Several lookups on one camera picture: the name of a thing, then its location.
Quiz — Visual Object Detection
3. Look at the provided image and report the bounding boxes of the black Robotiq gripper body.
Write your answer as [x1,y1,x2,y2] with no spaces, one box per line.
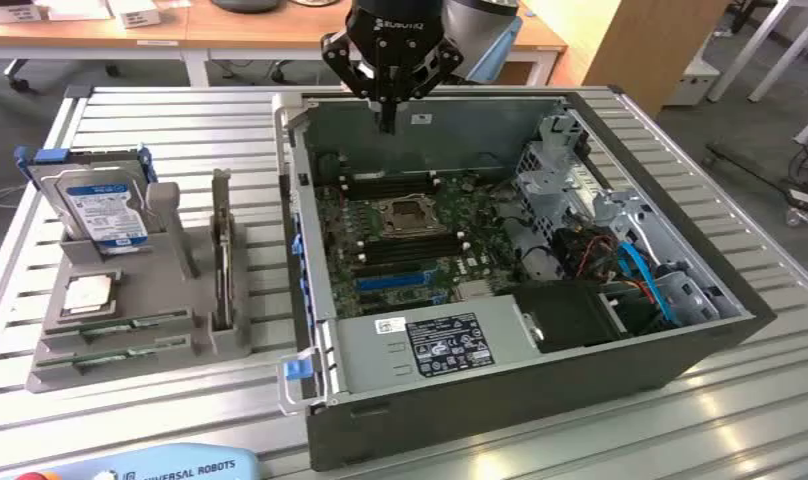
[345,0,446,101]

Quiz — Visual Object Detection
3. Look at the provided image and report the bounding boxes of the black RAM slot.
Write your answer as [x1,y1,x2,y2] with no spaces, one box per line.
[358,239,469,257]
[339,171,439,187]
[359,245,470,263]
[341,182,442,201]
[361,252,470,268]
[357,232,466,250]

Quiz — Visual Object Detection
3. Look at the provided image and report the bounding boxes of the green RAM stick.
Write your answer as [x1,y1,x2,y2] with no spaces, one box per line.
[40,345,193,368]
[74,315,193,337]

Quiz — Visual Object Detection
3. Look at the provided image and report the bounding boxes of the long wooden desk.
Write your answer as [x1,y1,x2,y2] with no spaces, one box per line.
[0,0,569,90]

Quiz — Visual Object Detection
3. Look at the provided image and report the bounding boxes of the wooden cabinet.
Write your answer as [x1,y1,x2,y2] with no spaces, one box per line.
[562,0,740,119]

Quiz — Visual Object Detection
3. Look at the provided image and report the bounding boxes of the white cardboard box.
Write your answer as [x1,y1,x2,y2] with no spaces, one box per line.
[0,0,46,24]
[104,0,193,30]

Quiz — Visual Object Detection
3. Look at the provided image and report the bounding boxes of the metal CPU socket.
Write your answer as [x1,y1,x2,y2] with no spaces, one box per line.
[373,192,439,239]

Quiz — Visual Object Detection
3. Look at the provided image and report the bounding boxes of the grey graphics card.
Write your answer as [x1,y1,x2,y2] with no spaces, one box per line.
[209,168,239,332]

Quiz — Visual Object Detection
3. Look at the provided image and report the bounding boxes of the blue card retainer strip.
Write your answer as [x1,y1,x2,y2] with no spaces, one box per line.
[287,208,306,307]

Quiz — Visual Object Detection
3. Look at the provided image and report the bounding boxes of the green motherboard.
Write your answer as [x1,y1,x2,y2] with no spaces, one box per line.
[313,169,519,319]

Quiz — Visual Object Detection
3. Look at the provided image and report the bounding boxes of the silver metal disk bay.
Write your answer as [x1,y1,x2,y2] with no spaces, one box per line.
[514,113,756,327]

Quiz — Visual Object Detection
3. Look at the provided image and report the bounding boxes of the long blue expansion slot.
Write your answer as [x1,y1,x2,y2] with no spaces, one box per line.
[354,271,427,294]

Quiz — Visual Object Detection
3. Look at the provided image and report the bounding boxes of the hard disk in blue carrier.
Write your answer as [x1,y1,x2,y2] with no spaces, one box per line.
[11,143,162,257]

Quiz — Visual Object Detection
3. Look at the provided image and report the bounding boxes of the office chair base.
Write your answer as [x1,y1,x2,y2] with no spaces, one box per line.
[0,58,122,93]

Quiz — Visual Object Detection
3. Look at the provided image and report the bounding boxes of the black plastic air shroud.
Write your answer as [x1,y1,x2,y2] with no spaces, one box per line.
[511,279,629,354]

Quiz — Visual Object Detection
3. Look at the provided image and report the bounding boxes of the grey parts rack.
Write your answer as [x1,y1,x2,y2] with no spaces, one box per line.
[24,167,253,396]

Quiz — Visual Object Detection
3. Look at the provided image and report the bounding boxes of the grey power supply unit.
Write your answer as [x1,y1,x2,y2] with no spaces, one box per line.
[321,294,546,397]

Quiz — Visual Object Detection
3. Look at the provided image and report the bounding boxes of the silver CPU chip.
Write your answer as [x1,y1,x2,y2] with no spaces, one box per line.
[60,276,116,315]

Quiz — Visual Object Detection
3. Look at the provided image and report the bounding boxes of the blue case latch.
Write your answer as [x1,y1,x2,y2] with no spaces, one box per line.
[278,356,310,382]

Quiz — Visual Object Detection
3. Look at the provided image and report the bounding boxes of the black open PC case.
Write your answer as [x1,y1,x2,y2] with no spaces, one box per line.
[271,85,780,474]

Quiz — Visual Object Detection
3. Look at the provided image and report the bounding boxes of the blue Universal Robots teach pendant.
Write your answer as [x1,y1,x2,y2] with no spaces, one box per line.
[0,441,263,480]

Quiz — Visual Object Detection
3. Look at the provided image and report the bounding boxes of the red and black wire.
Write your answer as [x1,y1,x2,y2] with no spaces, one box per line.
[574,233,620,277]

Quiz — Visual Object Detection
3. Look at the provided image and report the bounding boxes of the white table frame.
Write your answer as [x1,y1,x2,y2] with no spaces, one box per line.
[705,0,808,146]

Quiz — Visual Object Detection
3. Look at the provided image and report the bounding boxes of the blue data wire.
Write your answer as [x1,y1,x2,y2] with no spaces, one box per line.
[614,241,677,322]

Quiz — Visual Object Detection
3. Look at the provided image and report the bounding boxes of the white thin cable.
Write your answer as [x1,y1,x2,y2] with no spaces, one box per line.
[0,180,39,207]

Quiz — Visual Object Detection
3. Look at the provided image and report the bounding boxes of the black floor cables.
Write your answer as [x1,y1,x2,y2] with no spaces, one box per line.
[701,137,808,213]

